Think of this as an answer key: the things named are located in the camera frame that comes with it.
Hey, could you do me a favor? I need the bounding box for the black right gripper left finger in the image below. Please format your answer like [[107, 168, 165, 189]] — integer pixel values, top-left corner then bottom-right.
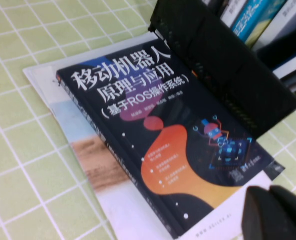
[[241, 185, 296, 240]]

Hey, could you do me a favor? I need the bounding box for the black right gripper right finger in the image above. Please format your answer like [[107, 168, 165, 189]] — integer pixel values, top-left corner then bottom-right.
[[269, 185, 296, 235]]

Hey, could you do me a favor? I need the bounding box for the dark mobile robot textbook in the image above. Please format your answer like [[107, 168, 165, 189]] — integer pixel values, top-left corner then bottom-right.
[[55, 46, 286, 240]]

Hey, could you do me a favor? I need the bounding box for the dark navy book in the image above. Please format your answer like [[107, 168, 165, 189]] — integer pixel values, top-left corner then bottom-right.
[[257, 31, 296, 74]]

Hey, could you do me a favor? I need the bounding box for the black perforated book holder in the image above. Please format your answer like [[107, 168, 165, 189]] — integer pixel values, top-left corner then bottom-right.
[[147, 0, 296, 139]]

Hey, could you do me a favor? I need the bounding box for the blue spine book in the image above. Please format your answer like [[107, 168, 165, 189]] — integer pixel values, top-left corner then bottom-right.
[[230, 0, 288, 48]]

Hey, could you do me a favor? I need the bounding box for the white brochure with landscape photo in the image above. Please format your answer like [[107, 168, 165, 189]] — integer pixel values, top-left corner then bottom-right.
[[22, 34, 275, 240]]

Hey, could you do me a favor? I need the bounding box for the green checkered tablecloth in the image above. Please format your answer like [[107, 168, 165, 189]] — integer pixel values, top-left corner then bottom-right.
[[0, 0, 296, 240]]

